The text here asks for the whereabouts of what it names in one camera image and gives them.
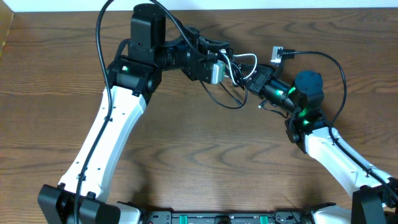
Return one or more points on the wooden side panel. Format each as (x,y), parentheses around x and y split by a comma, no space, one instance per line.
(7,16)

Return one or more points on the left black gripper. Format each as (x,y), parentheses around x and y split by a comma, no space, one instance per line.
(200,43)

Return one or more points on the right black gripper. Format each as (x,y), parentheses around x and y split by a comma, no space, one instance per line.
(259,80)

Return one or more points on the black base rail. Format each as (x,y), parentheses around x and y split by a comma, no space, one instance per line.
(282,216)

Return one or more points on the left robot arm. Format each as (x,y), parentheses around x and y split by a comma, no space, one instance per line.
(159,42)

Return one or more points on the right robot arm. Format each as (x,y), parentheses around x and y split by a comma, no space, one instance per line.
(371,189)

